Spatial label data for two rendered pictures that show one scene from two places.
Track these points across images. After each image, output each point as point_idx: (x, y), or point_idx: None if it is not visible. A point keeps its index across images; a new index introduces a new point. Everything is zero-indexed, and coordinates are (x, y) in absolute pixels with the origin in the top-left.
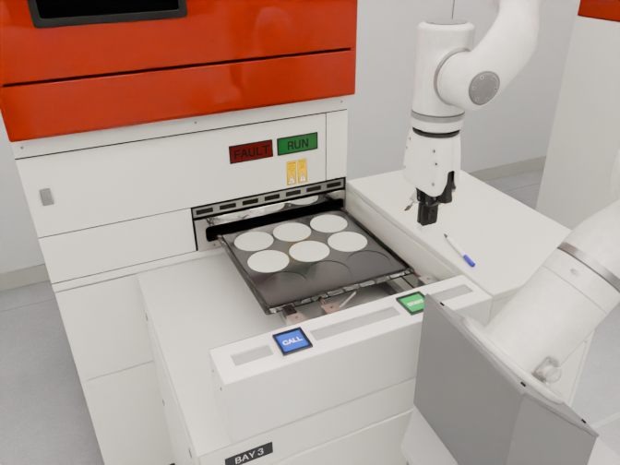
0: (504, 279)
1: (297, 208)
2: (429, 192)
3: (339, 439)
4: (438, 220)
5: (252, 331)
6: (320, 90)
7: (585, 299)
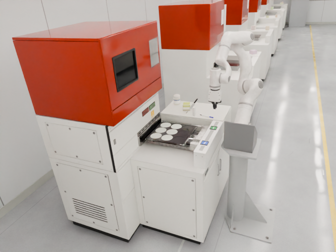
0: (220, 117)
1: None
2: (218, 101)
3: (212, 164)
4: None
5: (178, 153)
6: (157, 89)
7: (249, 110)
